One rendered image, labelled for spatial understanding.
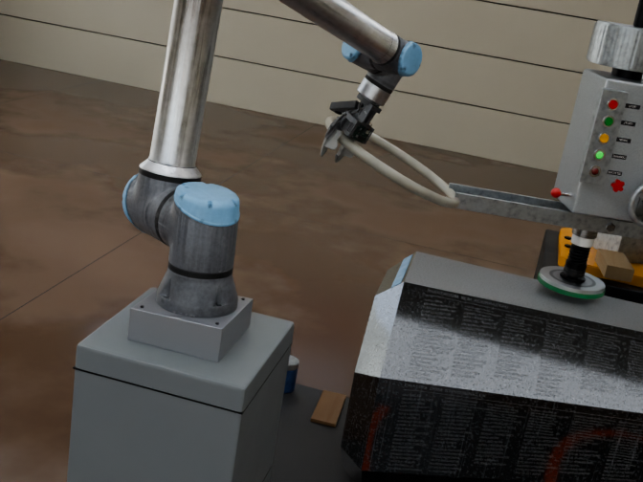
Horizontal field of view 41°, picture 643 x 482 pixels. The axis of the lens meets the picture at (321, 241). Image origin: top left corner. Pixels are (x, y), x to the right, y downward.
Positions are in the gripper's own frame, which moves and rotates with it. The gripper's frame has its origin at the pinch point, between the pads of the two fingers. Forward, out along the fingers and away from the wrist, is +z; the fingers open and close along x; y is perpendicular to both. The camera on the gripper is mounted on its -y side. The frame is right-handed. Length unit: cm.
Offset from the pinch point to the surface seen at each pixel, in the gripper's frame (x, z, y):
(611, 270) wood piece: 122, -9, 24
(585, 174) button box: 59, -35, 35
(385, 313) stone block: 36, 34, 22
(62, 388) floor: -1, 141, -60
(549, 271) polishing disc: 82, -1, 30
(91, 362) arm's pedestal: -67, 54, 50
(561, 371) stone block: 68, 17, 63
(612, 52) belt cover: 50, -68, 25
